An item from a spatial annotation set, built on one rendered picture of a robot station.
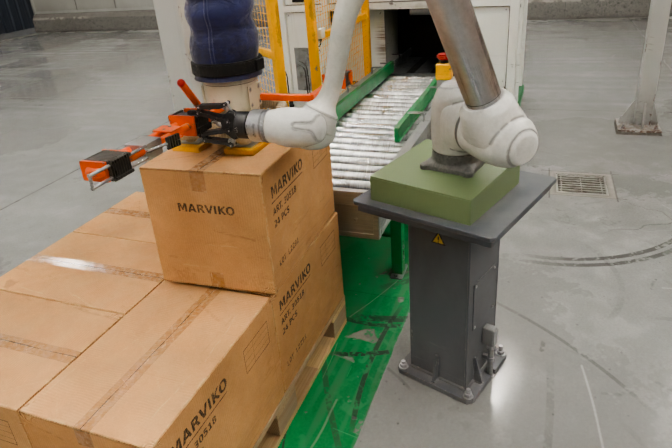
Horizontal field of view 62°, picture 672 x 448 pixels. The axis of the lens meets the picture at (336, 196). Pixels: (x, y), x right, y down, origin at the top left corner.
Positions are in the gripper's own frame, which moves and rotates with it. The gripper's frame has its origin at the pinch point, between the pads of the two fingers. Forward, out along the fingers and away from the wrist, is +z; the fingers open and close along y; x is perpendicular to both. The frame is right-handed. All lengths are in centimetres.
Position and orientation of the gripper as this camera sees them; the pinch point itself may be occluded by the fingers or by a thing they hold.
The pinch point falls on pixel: (189, 122)
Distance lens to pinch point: 167.7
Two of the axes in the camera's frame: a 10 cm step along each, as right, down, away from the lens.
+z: -9.3, -0.8, 3.5
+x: 3.5, -4.2, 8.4
